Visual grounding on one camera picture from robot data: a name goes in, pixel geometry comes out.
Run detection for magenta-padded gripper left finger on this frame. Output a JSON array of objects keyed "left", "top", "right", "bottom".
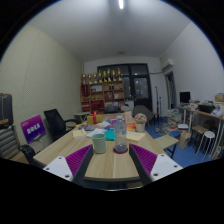
[{"left": 42, "top": 143, "right": 94, "bottom": 187}]

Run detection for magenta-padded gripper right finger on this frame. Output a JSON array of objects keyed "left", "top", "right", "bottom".
[{"left": 128, "top": 143, "right": 184, "bottom": 186}]

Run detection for clear plastic water bottle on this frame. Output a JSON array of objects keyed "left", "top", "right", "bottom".
[{"left": 113, "top": 115, "right": 129, "bottom": 154}]

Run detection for small wooden side table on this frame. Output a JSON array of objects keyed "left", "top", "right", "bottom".
[{"left": 153, "top": 134, "right": 180, "bottom": 159}]

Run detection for brown paper bag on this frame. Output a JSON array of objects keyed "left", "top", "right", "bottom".
[{"left": 177, "top": 130, "right": 192, "bottom": 150}]

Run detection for beige notebook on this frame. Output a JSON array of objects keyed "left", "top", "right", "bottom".
[
  {"left": 125, "top": 130, "right": 147, "bottom": 143},
  {"left": 72, "top": 128, "right": 88, "bottom": 139}
]

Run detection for black office chair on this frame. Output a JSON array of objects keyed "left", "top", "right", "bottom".
[{"left": 43, "top": 108, "right": 81, "bottom": 143}]

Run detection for purple sign board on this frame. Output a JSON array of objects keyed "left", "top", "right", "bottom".
[{"left": 20, "top": 114, "right": 47, "bottom": 145}]

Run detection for pale green ribbed cup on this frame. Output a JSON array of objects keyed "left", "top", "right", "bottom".
[{"left": 91, "top": 133, "right": 107, "bottom": 155}]

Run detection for stacked books pile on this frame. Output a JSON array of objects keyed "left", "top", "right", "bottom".
[{"left": 166, "top": 108, "right": 183, "bottom": 129}]

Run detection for white book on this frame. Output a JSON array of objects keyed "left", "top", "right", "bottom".
[{"left": 85, "top": 128, "right": 108, "bottom": 139}]

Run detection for flat round red coaster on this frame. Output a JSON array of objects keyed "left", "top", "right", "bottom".
[{"left": 112, "top": 146, "right": 129, "bottom": 155}]

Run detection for pink flowers in white pot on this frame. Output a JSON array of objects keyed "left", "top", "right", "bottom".
[{"left": 134, "top": 112, "right": 148, "bottom": 133}]

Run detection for white round stool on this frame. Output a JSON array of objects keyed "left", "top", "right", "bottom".
[{"left": 193, "top": 130, "right": 216, "bottom": 155}]

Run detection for grey striped cushion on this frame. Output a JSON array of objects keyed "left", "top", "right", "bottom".
[{"left": 0, "top": 125, "right": 19, "bottom": 160}]

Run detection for yellow gift box red ribbon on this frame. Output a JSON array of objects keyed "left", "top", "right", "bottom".
[{"left": 86, "top": 111, "right": 104, "bottom": 126}]

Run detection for grey armchair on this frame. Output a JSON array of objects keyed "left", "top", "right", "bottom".
[{"left": 132, "top": 104, "right": 155, "bottom": 126}]

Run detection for teal book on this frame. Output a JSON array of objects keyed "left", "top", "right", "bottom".
[{"left": 104, "top": 129, "right": 117, "bottom": 142}]

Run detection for small standing orange card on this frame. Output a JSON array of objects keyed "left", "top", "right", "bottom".
[{"left": 123, "top": 110, "right": 133, "bottom": 124}]

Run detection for black tripod stand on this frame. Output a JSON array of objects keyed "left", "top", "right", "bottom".
[{"left": 154, "top": 85, "right": 163, "bottom": 124}]

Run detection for cluttered wooden side desk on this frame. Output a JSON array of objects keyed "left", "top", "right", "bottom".
[{"left": 176, "top": 101, "right": 224, "bottom": 158}]

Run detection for black computer monitor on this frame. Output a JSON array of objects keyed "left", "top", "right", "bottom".
[{"left": 179, "top": 91, "right": 191, "bottom": 104}]

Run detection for dark case with tan trim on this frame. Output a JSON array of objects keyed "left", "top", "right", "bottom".
[{"left": 0, "top": 93, "right": 14, "bottom": 127}]

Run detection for black framed glass door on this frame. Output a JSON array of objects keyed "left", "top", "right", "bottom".
[{"left": 97, "top": 63, "right": 151, "bottom": 113}]

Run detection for wooden shelf unit with trophies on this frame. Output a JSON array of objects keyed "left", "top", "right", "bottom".
[{"left": 80, "top": 67, "right": 125, "bottom": 113}]

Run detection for white wall air conditioner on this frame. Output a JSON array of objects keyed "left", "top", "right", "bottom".
[{"left": 161, "top": 58, "right": 175, "bottom": 72}]

